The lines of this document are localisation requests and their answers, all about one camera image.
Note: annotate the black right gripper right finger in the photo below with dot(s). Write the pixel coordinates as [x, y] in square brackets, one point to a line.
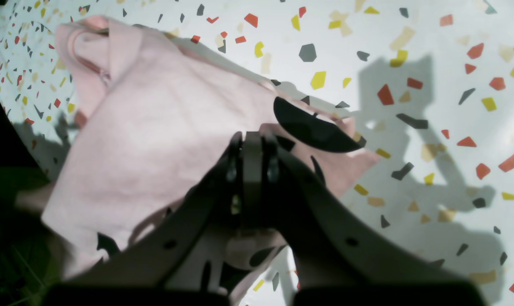
[341, 261]

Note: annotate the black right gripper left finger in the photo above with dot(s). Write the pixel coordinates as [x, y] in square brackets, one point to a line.
[180, 262]

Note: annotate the pink T-shirt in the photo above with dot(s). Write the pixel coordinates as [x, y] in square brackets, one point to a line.
[154, 118]

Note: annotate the terrazzo pattern table cover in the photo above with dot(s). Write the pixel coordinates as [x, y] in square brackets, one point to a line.
[429, 82]

